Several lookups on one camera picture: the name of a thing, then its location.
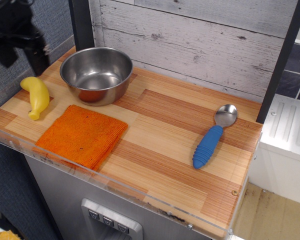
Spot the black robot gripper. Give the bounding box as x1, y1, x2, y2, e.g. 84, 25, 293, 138
0, 0, 50, 76

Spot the black right frame post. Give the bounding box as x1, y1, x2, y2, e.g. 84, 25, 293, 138
256, 0, 300, 124

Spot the blue handled metal spoon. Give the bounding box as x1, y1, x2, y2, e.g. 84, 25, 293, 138
192, 104, 238, 169

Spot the stainless steel bowl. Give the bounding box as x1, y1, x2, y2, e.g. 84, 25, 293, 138
59, 47, 134, 106

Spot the silver toy fridge cabinet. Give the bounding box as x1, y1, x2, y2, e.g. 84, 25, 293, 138
25, 156, 207, 240

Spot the black frame post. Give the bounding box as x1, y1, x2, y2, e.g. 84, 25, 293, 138
68, 0, 95, 51
256, 0, 300, 124

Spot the yellow toy banana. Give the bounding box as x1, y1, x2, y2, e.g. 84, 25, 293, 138
20, 76, 50, 121

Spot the clear acrylic table edge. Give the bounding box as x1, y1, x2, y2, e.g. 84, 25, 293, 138
0, 130, 234, 240

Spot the yellow object bottom corner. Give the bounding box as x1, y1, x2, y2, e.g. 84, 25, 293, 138
0, 230, 21, 240

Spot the grey dispenser button panel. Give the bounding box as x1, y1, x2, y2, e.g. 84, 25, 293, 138
81, 198, 144, 240

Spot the black left frame post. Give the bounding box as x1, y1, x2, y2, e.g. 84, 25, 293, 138
68, 0, 95, 51

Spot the white ribbed toy sink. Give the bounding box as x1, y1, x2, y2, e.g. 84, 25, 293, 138
248, 94, 300, 203

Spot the orange folded cloth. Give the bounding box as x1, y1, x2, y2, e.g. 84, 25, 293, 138
35, 105, 128, 171

